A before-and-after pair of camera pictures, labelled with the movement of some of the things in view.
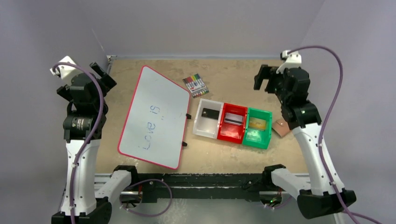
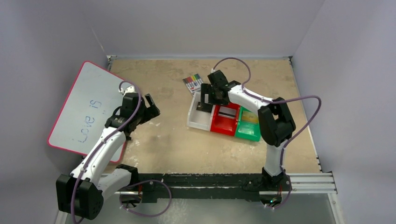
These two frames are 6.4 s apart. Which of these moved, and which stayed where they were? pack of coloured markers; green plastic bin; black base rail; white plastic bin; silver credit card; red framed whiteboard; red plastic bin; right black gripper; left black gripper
Moved: red plastic bin; silver credit card; white plastic bin; right black gripper; green plastic bin; red framed whiteboard; left black gripper
Stayed: pack of coloured markers; black base rail
